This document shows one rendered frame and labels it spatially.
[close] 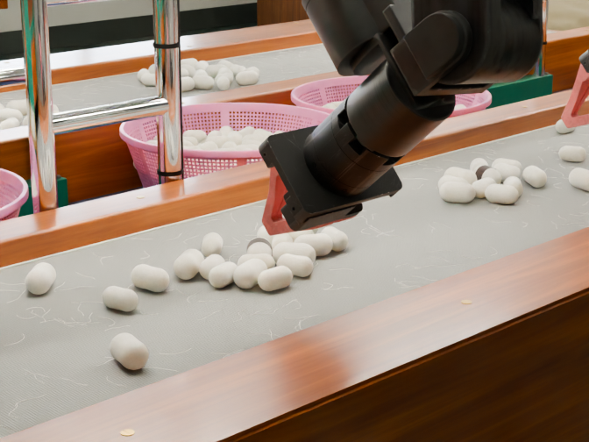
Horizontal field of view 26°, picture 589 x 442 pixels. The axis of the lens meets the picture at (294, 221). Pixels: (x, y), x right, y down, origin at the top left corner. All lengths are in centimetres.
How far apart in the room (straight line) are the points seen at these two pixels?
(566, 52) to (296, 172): 141
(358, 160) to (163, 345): 20
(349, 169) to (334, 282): 21
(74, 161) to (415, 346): 76
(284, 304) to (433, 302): 13
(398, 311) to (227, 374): 17
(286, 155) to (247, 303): 17
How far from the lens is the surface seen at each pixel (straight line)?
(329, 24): 88
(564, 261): 107
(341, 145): 88
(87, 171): 157
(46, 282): 106
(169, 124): 129
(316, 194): 90
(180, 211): 124
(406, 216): 126
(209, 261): 107
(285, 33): 226
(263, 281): 104
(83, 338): 97
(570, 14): 426
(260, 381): 82
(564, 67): 227
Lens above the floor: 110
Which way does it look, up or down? 17 degrees down
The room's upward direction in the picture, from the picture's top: straight up
